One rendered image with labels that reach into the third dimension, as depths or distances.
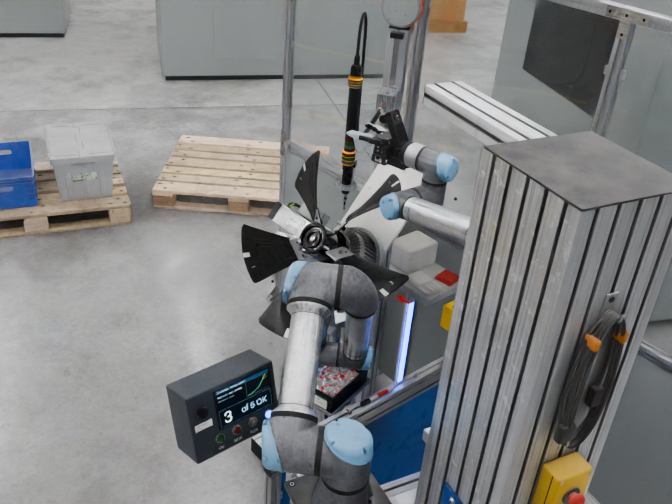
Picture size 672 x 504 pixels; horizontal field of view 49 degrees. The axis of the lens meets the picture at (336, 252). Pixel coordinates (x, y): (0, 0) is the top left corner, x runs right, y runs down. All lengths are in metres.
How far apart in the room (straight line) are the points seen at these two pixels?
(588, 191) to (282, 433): 0.92
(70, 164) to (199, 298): 1.31
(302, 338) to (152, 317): 2.48
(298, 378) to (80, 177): 3.51
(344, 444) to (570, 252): 0.79
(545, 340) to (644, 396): 1.61
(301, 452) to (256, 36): 6.37
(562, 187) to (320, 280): 0.84
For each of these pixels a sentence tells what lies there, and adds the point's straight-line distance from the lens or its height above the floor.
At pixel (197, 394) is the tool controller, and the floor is 1.25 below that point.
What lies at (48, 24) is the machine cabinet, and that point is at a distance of 9.34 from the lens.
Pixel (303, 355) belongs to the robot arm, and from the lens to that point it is 1.83.
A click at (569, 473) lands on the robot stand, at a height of 1.46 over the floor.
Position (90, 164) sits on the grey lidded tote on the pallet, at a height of 0.41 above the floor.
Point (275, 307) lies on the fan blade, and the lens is 2.59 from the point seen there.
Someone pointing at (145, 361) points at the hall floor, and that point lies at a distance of 3.97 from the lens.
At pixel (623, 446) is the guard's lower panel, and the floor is 0.56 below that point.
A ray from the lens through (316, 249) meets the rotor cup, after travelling 2.54.
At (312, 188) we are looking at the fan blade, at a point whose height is 1.32.
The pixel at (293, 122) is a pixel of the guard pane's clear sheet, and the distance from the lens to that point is 3.84.
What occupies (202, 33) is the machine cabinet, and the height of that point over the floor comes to 0.48.
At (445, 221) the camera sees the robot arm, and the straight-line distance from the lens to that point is 1.98.
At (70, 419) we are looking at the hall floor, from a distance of 3.71.
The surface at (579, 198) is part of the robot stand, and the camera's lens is 1.19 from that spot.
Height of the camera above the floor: 2.52
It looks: 31 degrees down
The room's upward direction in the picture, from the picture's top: 5 degrees clockwise
